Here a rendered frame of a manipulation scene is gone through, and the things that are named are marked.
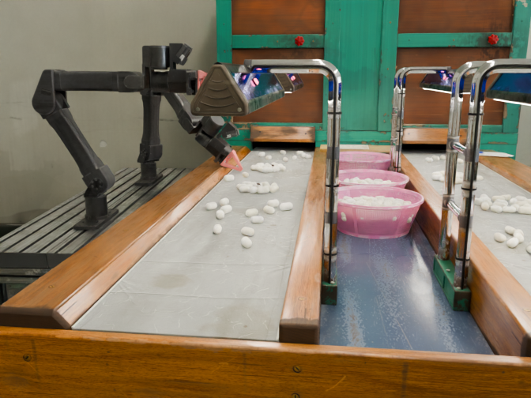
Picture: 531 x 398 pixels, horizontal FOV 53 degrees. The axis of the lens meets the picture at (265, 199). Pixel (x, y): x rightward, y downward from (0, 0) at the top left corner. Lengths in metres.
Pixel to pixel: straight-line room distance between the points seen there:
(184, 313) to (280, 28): 1.85
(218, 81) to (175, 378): 0.41
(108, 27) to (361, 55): 1.67
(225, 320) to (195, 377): 0.09
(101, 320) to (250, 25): 1.88
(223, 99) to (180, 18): 2.67
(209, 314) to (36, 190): 3.02
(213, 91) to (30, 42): 2.99
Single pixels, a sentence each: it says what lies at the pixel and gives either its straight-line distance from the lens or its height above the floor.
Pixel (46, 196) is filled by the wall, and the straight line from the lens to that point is 3.75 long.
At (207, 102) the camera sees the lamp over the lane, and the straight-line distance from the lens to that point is 0.74.
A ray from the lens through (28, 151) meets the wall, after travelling 3.74.
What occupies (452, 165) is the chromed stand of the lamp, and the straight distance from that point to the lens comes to 1.13.
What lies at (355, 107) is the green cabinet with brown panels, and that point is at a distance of 2.49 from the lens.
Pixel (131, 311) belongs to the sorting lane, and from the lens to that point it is 0.86.
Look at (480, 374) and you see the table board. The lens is 0.77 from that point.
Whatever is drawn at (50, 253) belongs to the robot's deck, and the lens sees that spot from 1.40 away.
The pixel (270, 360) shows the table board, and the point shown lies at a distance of 0.74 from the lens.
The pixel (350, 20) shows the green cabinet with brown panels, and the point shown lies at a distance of 2.49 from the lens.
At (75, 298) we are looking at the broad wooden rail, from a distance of 0.88.
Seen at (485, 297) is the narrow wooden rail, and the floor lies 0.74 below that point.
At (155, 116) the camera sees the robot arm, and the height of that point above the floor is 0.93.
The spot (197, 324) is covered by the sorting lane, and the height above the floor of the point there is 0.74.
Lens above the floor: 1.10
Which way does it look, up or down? 13 degrees down
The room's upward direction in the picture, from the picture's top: straight up
